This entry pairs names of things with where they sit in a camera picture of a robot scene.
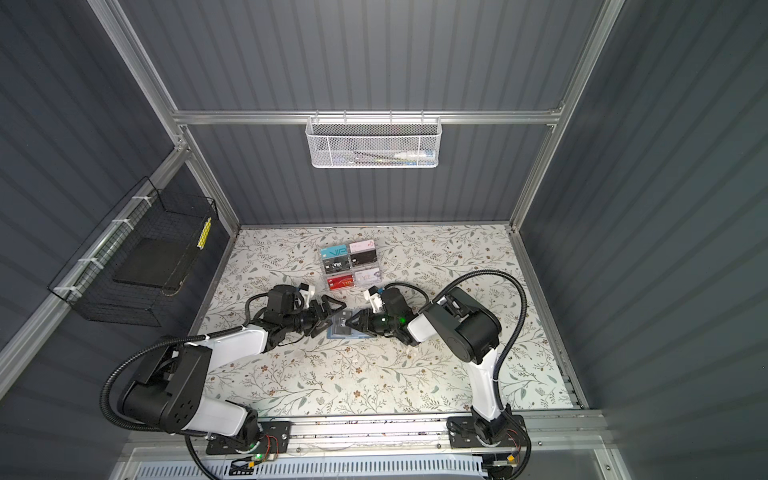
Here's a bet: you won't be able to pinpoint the clear acrylic card display stand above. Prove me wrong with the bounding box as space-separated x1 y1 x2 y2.
320 243 382 288

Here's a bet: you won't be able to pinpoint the teal VIP card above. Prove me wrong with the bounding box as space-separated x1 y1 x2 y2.
320 244 348 259

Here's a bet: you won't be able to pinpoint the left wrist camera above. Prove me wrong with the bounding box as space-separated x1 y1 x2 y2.
297 283 316 308

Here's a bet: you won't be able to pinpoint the yellow marker pen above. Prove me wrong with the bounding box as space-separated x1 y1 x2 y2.
196 217 212 250

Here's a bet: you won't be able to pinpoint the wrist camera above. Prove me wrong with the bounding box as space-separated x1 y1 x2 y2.
364 286 385 314
297 283 316 308

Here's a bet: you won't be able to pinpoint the red VIP card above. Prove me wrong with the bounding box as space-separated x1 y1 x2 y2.
327 274 355 291

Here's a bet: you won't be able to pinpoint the black pad in basket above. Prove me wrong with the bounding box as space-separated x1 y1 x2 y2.
113 238 197 291

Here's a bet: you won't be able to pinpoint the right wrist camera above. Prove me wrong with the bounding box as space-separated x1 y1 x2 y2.
364 286 385 314

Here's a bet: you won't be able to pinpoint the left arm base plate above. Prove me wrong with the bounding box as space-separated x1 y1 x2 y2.
205 421 293 455

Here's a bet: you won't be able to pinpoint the blue leather card wallet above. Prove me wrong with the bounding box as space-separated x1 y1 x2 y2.
326 309 370 340

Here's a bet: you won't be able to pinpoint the black corrugated left cable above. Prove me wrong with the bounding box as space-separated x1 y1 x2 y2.
98 290 289 433

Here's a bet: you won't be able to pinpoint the black corrugated cable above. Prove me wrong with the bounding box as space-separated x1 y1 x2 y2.
98 290 289 433
383 269 529 421

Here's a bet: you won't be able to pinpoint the black silver VIP card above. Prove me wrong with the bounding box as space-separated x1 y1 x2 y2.
323 257 351 275

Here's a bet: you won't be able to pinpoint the white diamond VIP card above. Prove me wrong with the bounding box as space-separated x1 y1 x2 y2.
353 267 382 286

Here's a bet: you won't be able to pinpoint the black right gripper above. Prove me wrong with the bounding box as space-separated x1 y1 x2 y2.
347 310 401 336

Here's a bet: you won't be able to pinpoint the black wire wall basket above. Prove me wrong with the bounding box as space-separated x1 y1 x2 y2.
48 181 218 327

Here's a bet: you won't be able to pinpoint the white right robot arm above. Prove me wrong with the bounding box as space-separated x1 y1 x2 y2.
347 287 503 424

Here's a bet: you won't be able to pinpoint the black gold-line VIP card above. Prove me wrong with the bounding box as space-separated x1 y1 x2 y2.
350 250 378 266

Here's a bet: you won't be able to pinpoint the pink VIP card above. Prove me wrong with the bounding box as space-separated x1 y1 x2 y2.
349 239 376 254

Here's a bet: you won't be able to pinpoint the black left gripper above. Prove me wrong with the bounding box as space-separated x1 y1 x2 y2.
283 295 346 336

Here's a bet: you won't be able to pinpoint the black corrugated right cable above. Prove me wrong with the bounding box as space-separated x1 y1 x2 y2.
383 269 529 421

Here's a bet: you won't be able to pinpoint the white wire mesh basket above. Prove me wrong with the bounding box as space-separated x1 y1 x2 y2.
305 118 443 169

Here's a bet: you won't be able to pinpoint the pens in white basket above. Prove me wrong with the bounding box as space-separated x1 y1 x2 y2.
338 150 438 168

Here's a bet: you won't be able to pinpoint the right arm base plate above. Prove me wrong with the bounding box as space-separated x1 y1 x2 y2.
446 414 530 451

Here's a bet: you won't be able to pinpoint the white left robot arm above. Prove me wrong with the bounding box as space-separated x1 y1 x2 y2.
99 283 346 445

